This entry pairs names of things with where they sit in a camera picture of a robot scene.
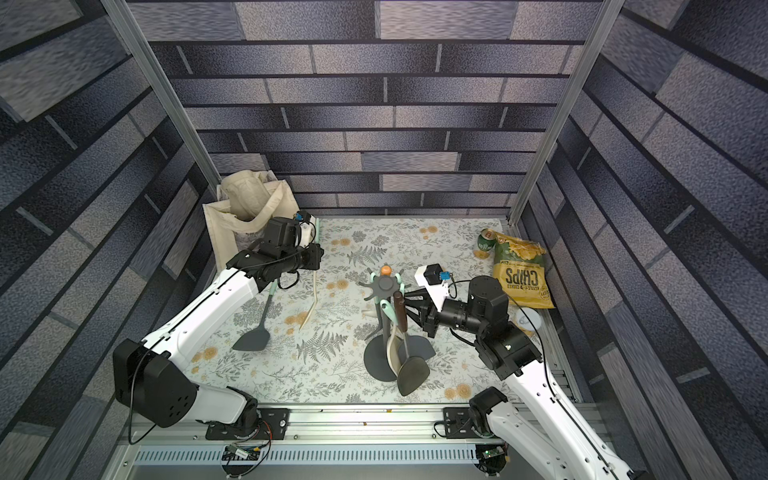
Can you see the right circuit board with wires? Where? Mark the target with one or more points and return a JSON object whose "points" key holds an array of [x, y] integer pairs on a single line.
{"points": [[491, 459]]}

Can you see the grey utensil rack stand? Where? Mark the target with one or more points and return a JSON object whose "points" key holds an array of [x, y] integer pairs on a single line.
{"points": [[375, 357]]}

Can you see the yellow green chips bag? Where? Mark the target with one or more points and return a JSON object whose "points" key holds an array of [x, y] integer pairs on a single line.
{"points": [[519, 266]]}

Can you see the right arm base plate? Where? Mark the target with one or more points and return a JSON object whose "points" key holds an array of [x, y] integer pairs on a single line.
{"points": [[462, 423]]}

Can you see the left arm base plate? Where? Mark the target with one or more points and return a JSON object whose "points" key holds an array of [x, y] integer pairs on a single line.
{"points": [[256, 424]]}

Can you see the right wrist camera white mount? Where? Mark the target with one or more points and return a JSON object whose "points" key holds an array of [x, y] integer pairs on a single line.
{"points": [[436, 281]]}

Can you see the aluminium mounting rail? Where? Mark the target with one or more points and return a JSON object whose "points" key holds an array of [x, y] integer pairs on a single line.
{"points": [[320, 424]]}

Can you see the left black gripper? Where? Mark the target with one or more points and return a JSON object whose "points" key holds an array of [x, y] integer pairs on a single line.
{"points": [[316, 256]]}

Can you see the circuit board with wires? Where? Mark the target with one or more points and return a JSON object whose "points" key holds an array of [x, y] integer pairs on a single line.
{"points": [[491, 459], [238, 461]]}

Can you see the grey spatula mint handle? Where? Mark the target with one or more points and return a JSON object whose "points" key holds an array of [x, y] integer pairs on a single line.
{"points": [[258, 338]]}

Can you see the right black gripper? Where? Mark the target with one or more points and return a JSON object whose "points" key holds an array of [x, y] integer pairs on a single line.
{"points": [[430, 315]]}

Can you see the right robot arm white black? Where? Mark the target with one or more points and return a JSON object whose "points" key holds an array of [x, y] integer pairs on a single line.
{"points": [[562, 445]]}

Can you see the green drink can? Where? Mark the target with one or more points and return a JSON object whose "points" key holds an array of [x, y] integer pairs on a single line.
{"points": [[486, 240]]}

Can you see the left circuit board with wires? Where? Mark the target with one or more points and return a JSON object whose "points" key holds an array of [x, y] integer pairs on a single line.
{"points": [[238, 461]]}

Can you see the grey spatula dark wood handle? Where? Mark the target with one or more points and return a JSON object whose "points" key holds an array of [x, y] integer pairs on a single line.
{"points": [[414, 371]]}

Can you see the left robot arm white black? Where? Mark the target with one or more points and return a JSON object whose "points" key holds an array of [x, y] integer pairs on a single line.
{"points": [[149, 375]]}

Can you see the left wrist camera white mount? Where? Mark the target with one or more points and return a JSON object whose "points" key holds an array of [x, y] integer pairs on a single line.
{"points": [[306, 229]]}

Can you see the cream turner mint handle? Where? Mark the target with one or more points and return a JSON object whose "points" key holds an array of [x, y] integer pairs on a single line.
{"points": [[394, 341]]}

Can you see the small yellow tin can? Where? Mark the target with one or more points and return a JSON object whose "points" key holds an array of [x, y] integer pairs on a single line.
{"points": [[528, 320]]}

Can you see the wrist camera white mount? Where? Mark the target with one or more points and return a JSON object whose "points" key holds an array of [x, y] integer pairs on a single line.
{"points": [[306, 229], [436, 281]]}

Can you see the beige canvas tote bag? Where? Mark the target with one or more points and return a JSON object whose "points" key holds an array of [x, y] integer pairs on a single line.
{"points": [[249, 199]]}

